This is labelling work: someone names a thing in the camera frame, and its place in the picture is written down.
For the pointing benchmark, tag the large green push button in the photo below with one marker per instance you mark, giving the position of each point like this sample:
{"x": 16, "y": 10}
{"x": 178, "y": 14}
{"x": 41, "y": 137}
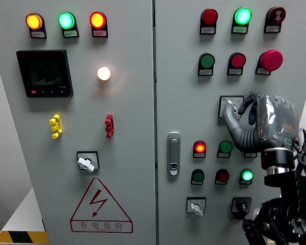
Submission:
{"x": 207, "y": 60}

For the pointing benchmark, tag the yellow round lamp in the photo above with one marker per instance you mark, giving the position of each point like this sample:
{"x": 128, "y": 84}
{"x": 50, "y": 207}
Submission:
{"x": 34, "y": 21}

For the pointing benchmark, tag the small green domed lamp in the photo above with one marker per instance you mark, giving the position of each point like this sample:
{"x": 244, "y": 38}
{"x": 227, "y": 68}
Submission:
{"x": 225, "y": 147}

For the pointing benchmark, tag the white lamp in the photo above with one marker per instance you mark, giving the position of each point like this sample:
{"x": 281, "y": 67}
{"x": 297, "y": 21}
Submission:
{"x": 103, "y": 73}

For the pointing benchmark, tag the small label plate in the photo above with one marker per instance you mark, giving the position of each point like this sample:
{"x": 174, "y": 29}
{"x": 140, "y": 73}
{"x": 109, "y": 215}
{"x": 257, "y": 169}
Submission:
{"x": 245, "y": 182}
{"x": 239, "y": 29}
{"x": 199, "y": 155}
{"x": 38, "y": 34}
{"x": 250, "y": 155}
{"x": 207, "y": 30}
{"x": 223, "y": 155}
{"x": 272, "y": 28}
{"x": 262, "y": 72}
{"x": 220, "y": 183}
{"x": 205, "y": 72}
{"x": 70, "y": 33}
{"x": 234, "y": 72}
{"x": 196, "y": 183}
{"x": 100, "y": 33}

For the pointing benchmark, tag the pale grey door with lock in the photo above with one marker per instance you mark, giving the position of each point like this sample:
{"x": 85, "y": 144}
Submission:
{"x": 184, "y": 102}

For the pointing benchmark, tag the small red push button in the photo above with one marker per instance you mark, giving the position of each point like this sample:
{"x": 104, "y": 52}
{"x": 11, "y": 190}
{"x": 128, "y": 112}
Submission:
{"x": 223, "y": 176}

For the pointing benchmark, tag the small orange-red glowing lamp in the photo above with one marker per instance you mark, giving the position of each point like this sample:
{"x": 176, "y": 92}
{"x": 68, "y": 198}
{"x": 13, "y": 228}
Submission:
{"x": 200, "y": 147}

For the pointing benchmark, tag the large red stop button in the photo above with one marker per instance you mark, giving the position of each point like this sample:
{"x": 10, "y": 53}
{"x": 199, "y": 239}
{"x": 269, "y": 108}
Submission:
{"x": 271, "y": 60}

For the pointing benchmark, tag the pale grey door with display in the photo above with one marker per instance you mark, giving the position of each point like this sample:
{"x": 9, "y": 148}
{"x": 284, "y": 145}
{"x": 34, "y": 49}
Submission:
{"x": 133, "y": 114}

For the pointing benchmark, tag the large orange-red glowing lamp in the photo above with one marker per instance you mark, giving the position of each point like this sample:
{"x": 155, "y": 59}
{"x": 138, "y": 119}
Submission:
{"x": 97, "y": 20}

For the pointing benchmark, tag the large red push button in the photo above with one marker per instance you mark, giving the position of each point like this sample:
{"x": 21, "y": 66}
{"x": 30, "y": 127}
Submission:
{"x": 238, "y": 60}

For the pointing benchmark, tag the black display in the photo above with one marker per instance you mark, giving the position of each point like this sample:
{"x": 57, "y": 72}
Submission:
{"x": 45, "y": 74}

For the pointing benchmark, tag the red warning triangle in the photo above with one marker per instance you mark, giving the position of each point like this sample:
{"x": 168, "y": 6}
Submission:
{"x": 98, "y": 201}

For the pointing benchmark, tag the small green push button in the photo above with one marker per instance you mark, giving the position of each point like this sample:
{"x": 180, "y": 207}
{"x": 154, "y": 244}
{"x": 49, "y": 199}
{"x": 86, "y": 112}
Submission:
{"x": 198, "y": 176}

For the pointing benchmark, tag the silver door lock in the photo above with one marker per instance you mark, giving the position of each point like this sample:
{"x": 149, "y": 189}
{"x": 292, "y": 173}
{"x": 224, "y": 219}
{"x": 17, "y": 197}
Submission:
{"x": 174, "y": 152}

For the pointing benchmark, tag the small bright green lamp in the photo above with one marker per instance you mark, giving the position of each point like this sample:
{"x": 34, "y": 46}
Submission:
{"x": 247, "y": 175}

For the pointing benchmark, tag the black and yellow striped tape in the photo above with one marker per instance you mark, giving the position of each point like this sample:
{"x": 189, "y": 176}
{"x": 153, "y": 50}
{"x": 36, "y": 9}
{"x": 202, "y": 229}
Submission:
{"x": 21, "y": 238}

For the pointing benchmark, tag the dark red buzzer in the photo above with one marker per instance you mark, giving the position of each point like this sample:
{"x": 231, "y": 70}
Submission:
{"x": 276, "y": 15}

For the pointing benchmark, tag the large red round lamp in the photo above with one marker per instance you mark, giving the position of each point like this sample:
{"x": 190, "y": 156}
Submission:
{"x": 209, "y": 16}

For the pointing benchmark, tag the large bright green lamp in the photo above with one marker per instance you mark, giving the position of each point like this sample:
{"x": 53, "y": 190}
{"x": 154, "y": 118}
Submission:
{"x": 66, "y": 20}
{"x": 243, "y": 16}

